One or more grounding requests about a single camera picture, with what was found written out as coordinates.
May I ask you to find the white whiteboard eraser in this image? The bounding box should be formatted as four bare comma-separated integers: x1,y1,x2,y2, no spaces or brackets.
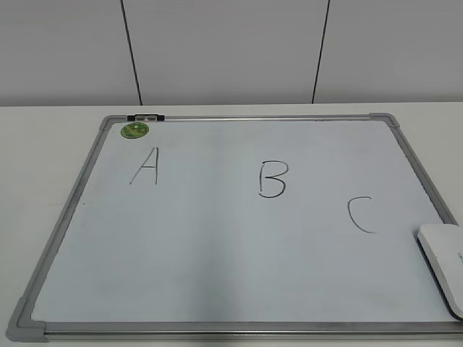
417,224,463,319

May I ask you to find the white framed whiteboard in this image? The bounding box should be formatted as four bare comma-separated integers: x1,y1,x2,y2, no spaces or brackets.
6,113,462,342

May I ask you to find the green round magnet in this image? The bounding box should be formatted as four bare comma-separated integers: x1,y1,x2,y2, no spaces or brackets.
121,122,149,140

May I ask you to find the black grey frame clip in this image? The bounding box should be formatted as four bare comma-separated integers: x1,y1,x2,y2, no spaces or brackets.
127,113,165,121

